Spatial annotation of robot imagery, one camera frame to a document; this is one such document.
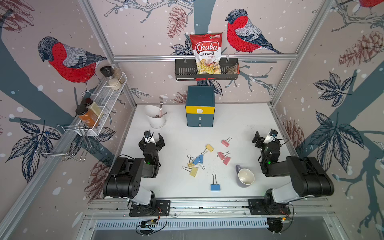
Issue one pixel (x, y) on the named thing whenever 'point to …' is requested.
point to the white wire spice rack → (106, 97)
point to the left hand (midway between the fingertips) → (154, 132)
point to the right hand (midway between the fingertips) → (264, 132)
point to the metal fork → (161, 98)
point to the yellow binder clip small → (190, 163)
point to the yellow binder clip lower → (193, 171)
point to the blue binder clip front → (215, 187)
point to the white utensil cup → (156, 116)
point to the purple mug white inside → (245, 176)
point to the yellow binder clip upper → (208, 148)
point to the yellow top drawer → (199, 110)
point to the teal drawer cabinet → (200, 96)
